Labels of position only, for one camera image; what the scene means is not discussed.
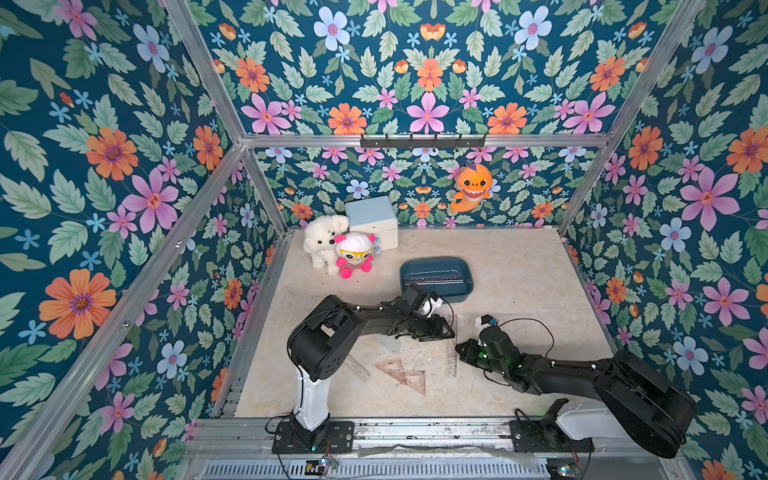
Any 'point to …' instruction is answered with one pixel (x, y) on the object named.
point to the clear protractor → (390, 342)
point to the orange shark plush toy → (475, 183)
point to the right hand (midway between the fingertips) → (455, 347)
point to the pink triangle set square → (394, 368)
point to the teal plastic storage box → (441, 266)
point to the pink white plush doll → (356, 250)
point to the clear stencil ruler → (451, 351)
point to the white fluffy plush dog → (319, 239)
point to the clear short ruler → (360, 371)
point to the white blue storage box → (375, 216)
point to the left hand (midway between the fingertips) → (451, 335)
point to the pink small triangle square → (415, 379)
